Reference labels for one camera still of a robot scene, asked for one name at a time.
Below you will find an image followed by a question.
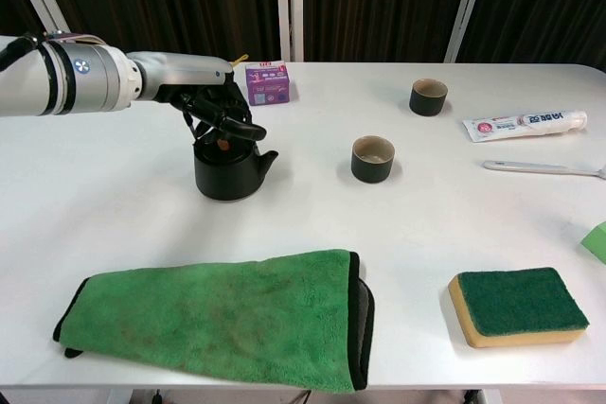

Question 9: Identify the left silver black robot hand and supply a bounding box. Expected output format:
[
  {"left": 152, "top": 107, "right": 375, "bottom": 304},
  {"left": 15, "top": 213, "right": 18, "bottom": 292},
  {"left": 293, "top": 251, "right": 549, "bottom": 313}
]
[{"left": 130, "top": 50, "right": 268, "bottom": 141}]

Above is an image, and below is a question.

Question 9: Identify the black teapot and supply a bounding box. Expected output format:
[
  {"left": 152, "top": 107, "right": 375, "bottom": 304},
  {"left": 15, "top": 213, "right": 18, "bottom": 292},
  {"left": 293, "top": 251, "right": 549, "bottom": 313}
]
[{"left": 192, "top": 100, "right": 279, "bottom": 202}]

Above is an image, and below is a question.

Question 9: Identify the dark green cup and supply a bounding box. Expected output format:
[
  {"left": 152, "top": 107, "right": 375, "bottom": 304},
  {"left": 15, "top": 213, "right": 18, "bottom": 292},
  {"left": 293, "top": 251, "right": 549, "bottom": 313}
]
[
  {"left": 350, "top": 135, "right": 396, "bottom": 184},
  {"left": 409, "top": 78, "right": 449, "bottom": 117}
]

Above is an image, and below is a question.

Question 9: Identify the purple carton box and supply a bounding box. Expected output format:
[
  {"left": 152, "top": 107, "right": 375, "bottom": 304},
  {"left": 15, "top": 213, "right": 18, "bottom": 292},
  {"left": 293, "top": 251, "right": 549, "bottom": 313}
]
[{"left": 244, "top": 61, "right": 299, "bottom": 107}]

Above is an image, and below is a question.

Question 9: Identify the green towel black trim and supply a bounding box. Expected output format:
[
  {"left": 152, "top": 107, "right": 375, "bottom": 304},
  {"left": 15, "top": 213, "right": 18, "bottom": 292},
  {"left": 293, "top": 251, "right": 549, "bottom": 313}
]
[{"left": 52, "top": 247, "right": 376, "bottom": 395}]

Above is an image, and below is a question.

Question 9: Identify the white toothpaste tube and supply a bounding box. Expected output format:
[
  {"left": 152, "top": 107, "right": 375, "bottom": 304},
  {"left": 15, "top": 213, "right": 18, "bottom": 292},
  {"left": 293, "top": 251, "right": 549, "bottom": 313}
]
[{"left": 462, "top": 109, "right": 589, "bottom": 143}]

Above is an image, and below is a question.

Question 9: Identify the white toothbrush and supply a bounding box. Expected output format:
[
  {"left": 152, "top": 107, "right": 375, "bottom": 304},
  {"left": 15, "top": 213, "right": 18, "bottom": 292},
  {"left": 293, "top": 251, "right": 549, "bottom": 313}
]
[{"left": 482, "top": 159, "right": 606, "bottom": 180}]

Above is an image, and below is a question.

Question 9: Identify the green yellow sponge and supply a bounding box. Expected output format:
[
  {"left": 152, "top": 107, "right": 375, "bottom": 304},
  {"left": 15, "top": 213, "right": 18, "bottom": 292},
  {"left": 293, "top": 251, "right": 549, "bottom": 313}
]
[{"left": 447, "top": 266, "right": 591, "bottom": 349}]

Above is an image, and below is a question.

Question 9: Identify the light green block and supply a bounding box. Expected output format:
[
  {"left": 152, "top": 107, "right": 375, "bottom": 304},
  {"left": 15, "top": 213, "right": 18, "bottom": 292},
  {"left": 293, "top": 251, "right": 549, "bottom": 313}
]
[{"left": 579, "top": 220, "right": 606, "bottom": 263}]

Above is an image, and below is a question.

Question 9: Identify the white frame post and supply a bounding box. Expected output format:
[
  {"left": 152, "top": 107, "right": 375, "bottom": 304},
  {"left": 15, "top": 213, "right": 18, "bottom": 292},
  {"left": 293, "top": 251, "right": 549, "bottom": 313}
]
[
  {"left": 276, "top": 0, "right": 305, "bottom": 63},
  {"left": 7, "top": 0, "right": 81, "bottom": 62},
  {"left": 442, "top": 0, "right": 492, "bottom": 63}
]

